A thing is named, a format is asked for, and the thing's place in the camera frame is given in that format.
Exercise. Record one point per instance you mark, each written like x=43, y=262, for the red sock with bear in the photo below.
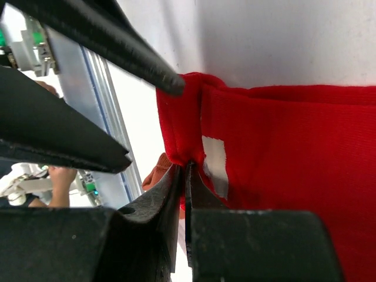
x=284, y=147

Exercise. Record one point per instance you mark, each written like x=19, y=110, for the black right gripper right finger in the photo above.
x=254, y=245

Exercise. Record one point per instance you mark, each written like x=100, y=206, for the beige sock orange stripes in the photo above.
x=162, y=166

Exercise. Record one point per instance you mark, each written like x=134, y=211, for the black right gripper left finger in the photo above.
x=137, y=242

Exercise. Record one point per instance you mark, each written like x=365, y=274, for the person in dark shirt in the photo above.
x=61, y=178

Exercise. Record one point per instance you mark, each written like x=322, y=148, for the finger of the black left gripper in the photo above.
x=102, y=27
x=38, y=127

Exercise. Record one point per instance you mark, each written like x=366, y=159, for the aluminium table rail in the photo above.
x=87, y=87

